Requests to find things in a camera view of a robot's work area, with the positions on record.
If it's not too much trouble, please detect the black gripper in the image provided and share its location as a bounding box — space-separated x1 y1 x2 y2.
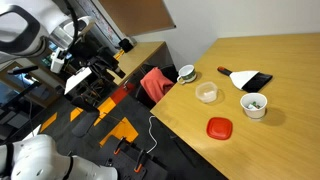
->
70 40 127 81

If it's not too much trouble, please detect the transparent plastic bowl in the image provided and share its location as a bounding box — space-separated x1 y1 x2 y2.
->
195 81 219 104

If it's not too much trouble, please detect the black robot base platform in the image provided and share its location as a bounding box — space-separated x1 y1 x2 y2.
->
98 135 169 180

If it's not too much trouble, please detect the orange square plastic lid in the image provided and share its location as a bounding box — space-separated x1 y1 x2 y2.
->
205 116 234 141

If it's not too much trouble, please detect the small black device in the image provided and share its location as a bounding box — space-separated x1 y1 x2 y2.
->
118 37 135 53

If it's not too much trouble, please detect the wooden side desk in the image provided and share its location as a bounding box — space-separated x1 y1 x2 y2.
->
112 40 167 87

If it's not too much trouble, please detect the orange cloth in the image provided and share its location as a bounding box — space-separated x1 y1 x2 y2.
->
140 66 176 104

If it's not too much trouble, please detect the black office chair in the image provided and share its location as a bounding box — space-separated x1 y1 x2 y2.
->
134 63 180 109

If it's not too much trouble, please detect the brown cork board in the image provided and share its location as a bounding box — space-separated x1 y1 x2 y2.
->
98 0 177 37

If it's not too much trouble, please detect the white mug with dark band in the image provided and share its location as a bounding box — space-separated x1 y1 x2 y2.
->
176 64 198 85

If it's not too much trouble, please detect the white paper cup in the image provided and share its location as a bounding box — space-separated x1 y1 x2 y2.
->
239 92 269 120

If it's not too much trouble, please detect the wall whiteboard with drawings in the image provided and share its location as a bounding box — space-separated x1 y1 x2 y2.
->
77 0 125 45

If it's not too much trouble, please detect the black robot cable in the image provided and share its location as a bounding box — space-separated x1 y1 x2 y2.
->
64 0 81 51

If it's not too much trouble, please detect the white floor cable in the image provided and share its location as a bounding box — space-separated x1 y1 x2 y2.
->
145 115 159 155

